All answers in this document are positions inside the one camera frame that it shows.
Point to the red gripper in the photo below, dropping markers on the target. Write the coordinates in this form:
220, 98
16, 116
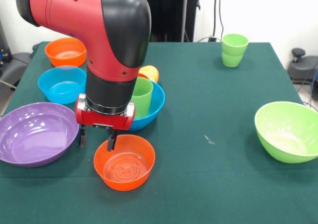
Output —
104, 121

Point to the orange bowl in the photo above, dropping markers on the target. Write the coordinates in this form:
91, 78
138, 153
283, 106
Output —
65, 57
124, 174

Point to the large blue bowl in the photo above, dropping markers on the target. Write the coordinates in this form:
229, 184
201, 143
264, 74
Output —
155, 104

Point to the orange-yellow stepped cup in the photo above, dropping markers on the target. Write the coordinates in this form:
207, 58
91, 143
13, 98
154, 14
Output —
150, 73

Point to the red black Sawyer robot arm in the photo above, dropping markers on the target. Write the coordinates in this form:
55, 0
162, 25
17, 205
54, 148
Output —
99, 35

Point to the small blue bowl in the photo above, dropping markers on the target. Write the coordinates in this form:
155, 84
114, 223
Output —
62, 92

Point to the purple bowl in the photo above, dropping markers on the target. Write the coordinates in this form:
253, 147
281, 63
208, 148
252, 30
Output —
37, 139

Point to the grey stand base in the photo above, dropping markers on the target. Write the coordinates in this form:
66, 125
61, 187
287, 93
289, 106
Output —
15, 65
303, 70

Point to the dark green tablecloth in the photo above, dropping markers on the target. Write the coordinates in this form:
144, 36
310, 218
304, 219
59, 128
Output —
198, 184

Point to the black device with blue light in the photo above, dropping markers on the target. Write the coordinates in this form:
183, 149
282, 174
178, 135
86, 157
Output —
5, 50

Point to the green stepped cup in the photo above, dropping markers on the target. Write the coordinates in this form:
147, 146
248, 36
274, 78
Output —
234, 50

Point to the large green bowl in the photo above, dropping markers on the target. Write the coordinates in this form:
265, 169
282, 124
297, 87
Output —
285, 139

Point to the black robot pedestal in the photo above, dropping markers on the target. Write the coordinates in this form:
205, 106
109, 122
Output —
174, 10

